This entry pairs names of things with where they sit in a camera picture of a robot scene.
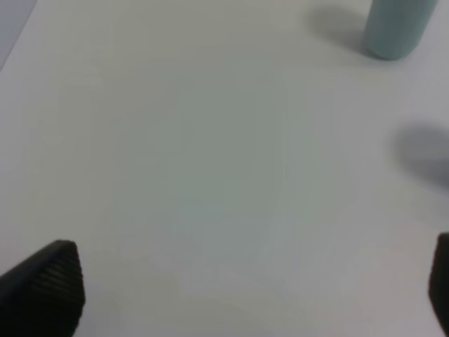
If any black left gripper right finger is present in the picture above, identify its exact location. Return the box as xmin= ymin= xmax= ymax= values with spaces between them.
xmin=428 ymin=233 xmax=449 ymax=336

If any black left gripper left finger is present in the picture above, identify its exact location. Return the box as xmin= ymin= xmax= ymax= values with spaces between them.
xmin=1 ymin=240 xmax=86 ymax=337

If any teal plastic cup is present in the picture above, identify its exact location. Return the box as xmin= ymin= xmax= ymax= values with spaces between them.
xmin=363 ymin=0 xmax=438 ymax=60

